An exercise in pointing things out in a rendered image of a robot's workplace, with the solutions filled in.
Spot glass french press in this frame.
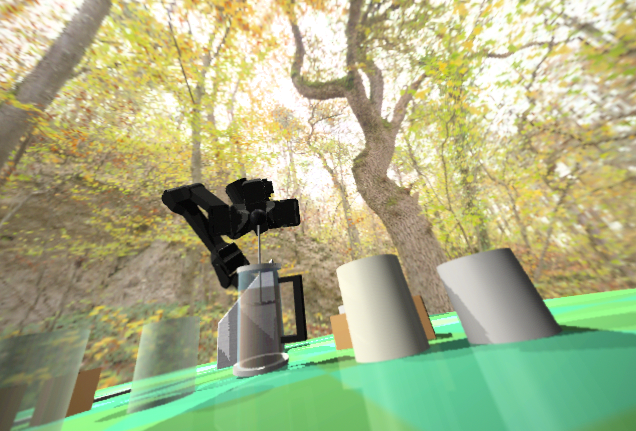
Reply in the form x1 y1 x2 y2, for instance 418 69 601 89
232 209 308 377

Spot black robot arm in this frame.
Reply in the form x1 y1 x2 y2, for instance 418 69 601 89
161 178 274 289

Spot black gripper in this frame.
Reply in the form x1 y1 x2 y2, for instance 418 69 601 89
208 198 301 237

